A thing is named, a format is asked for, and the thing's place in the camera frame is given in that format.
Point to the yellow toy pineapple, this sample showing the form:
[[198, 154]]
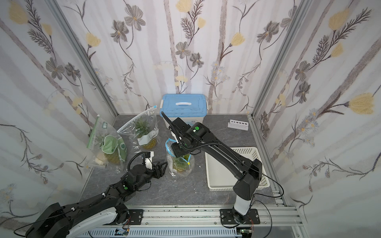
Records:
[[181, 164]]

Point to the white perforated plastic tray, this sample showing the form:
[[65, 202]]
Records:
[[219, 178]]

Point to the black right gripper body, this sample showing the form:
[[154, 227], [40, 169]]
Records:
[[179, 149]]

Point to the green-zip bag with pineapple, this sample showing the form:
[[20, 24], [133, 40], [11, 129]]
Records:
[[106, 145]]

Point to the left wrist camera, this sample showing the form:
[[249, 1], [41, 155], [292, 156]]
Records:
[[148, 160]]

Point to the white test tube rack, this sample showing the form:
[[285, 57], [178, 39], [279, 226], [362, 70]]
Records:
[[239, 125]]

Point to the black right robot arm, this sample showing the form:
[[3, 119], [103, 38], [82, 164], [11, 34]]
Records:
[[247, 172]]

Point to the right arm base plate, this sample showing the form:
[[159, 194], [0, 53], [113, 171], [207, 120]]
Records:
[[231, 217]]

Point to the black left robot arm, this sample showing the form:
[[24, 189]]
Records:
[[70, 221]]

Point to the blue-lidded white storage box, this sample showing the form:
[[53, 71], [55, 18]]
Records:
[[191, 108]]

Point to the blue-zip clear plastic bag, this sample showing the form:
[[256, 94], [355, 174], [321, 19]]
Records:
[[169, 154]]

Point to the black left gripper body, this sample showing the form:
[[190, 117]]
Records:
[[156, 170]]

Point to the white-zip bag with pineapple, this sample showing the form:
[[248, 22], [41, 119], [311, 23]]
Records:
[[142, 130]]

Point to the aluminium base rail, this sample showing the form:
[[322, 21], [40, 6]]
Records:
[[203, 221]]

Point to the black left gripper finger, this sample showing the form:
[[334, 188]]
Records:
[[159, 174], [162, 166]]

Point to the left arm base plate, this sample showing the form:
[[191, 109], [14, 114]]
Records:
[[134, 216]]

